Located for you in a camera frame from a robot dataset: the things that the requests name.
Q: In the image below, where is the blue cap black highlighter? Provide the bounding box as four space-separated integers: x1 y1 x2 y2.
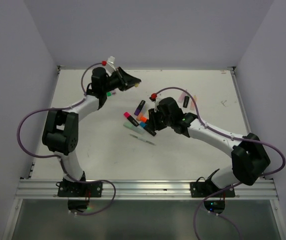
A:
139 122 156 137

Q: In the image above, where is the pastel peach highlighter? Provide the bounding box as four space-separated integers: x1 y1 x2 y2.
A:
189 95 197 111

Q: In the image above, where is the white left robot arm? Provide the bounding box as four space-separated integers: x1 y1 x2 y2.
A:
42 67 142 197

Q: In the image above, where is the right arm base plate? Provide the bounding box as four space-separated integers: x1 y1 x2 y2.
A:
189 176 236 214

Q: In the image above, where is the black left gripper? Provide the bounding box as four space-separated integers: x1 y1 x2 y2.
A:
102 67 141 94

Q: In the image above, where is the pastel green highlighter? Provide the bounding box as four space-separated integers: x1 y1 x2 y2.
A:
123 121 145 135

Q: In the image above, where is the green cap black highlighter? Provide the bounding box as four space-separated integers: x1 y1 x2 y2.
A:
182 95 190 109

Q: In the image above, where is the pink cap black highlighter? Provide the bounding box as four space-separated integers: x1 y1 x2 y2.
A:
123 112 139 127

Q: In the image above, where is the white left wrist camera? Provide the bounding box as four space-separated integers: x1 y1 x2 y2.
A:
105 56 117 74

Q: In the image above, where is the pastel orange highlighter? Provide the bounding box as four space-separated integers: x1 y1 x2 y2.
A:
136 113 145 120

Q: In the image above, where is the thin grey pen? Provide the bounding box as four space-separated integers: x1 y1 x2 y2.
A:
129 134 156 146

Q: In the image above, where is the purple cap black highlighter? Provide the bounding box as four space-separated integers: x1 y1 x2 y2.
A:
134 100 146 116

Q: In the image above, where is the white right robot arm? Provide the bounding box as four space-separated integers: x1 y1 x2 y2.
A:
148 97 271 197

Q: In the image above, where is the aluminium front rail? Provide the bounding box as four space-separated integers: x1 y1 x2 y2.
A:
14 179 279 201

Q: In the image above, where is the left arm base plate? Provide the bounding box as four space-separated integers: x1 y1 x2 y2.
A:
55 179 103 213

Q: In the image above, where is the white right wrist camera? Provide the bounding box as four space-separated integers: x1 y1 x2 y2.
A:
154 97 162 112

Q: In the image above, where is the orange cap black highlighter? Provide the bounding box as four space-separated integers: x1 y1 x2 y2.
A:
139 116 149 124

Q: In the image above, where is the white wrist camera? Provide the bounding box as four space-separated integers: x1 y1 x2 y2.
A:
105 56 117 74
154 97 162 112

